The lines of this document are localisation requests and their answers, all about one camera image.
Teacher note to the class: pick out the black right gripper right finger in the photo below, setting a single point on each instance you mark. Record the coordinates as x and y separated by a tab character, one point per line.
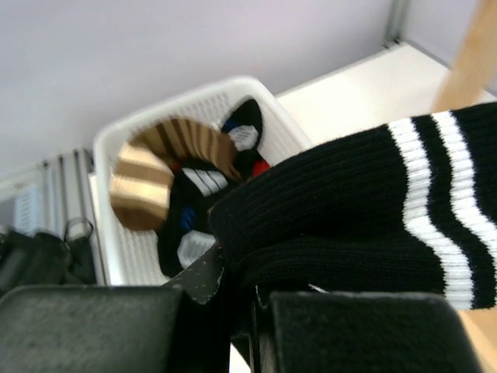
297	330

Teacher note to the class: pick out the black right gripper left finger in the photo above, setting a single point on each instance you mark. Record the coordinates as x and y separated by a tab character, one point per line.
179	326

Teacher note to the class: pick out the brown striped sock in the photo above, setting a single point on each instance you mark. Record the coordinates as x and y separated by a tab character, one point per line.
141	181

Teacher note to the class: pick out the black white striped sock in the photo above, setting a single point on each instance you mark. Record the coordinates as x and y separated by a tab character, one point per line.
409	206

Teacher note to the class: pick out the black grey sports sock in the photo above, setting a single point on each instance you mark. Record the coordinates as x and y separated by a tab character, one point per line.
198	186

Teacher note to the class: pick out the white plastic basket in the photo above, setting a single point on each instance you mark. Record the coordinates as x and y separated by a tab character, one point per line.
131	258

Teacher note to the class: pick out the wooden hanging rack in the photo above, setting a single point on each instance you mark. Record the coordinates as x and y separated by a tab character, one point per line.
472	72

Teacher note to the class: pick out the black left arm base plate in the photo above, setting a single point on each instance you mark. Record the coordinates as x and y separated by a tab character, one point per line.
47	259

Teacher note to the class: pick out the aluminium mounting rail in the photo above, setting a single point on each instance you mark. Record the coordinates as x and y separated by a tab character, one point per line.
64	189

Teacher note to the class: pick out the grey slotted cable duct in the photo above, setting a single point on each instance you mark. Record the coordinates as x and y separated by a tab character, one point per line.
27	210

